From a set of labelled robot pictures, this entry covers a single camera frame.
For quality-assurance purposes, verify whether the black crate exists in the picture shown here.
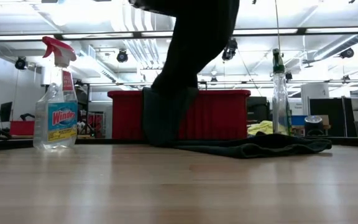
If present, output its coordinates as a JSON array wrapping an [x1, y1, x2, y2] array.
[[246, 96, 270, 123]]

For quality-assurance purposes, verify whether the black background monitor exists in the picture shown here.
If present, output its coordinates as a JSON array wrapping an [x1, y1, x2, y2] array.
[[0, 101, 13, 123]]

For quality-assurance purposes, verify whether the red plastic laundry bin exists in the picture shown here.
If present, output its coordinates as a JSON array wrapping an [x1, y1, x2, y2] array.
[[108, 89, 252, 140]]

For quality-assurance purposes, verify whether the yellow garment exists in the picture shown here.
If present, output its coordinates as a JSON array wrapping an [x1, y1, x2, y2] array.
[[247, 120, 275, 136]]

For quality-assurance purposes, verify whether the small red storage bin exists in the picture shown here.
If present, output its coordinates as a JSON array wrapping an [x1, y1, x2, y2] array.
[[10, 120, 35, 136]]

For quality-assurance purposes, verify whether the blue box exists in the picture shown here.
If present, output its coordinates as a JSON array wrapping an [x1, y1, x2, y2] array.
[[291, 114, 307, 126]]

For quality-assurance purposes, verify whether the black cylindrical speaker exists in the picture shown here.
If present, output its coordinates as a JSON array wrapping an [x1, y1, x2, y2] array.
[[304, 115, 325, 136]]

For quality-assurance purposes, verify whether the black room partition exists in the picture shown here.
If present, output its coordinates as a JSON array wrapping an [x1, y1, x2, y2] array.
[[309, 98, 358, 138]]

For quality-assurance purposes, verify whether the black ceiling spotlight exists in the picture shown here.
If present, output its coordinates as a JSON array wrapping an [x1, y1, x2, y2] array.
[[221, 37, 239, 62], [339, 47, 355, 59], [116, 49, 129, 63], [14, 56, 28, 71]]

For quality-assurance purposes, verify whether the slim clear spray bottle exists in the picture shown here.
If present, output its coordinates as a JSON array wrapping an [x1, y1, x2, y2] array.
[[272, 48, 293, 138]]

